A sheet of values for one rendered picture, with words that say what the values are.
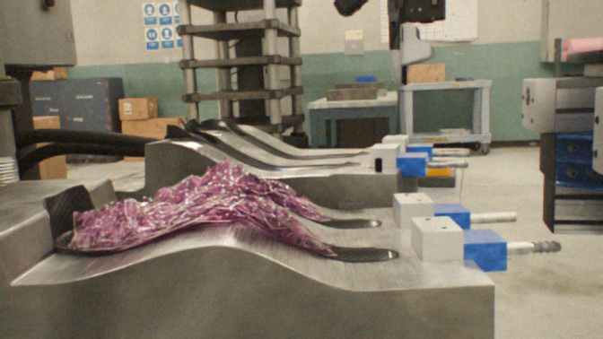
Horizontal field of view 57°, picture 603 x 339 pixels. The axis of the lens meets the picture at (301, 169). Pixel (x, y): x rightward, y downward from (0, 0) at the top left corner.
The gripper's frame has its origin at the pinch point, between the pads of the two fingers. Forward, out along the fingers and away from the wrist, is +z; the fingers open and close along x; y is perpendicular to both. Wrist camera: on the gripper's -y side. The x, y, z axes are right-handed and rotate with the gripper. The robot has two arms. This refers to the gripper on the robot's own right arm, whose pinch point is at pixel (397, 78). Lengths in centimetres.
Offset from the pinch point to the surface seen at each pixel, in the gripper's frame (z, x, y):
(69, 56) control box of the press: -9, 28, -85
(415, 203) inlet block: 12.8, -30.4, 5.8
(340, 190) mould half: 14.3, -17.7, -5.5
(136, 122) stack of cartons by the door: 49, 540, -414
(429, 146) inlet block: 10.6, -1.9, 4.9
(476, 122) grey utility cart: 65, 616, 11
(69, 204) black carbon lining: 11, -42, -29
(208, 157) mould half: 9.8, -17.7, -24.8
